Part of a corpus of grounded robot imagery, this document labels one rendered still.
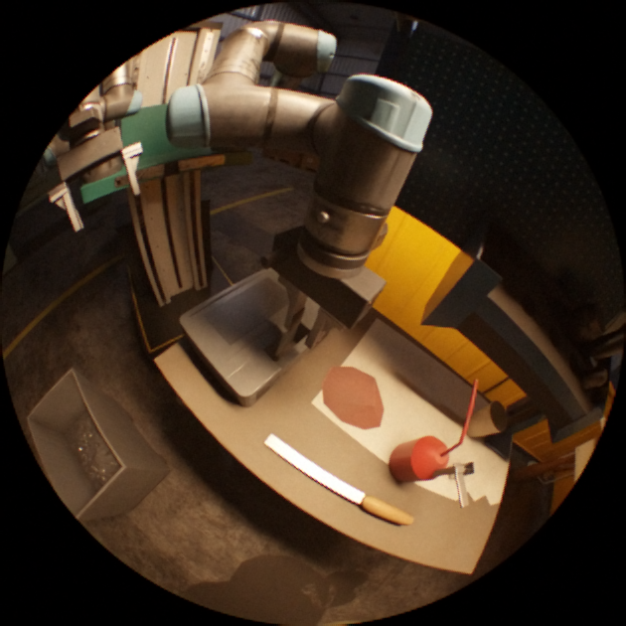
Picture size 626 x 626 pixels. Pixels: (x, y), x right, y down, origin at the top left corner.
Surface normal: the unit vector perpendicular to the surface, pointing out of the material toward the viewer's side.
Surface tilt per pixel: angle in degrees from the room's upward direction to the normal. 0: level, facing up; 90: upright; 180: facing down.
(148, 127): 90
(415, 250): 90
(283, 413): 0
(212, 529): 0
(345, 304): 90
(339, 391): 27
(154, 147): 90
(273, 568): 0
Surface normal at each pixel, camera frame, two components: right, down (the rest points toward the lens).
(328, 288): -0.61, 0.50
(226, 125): 0.20, 0.92
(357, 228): 0.04, 0.77
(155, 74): 0.65, 0.68
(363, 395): 0.05, -0.64
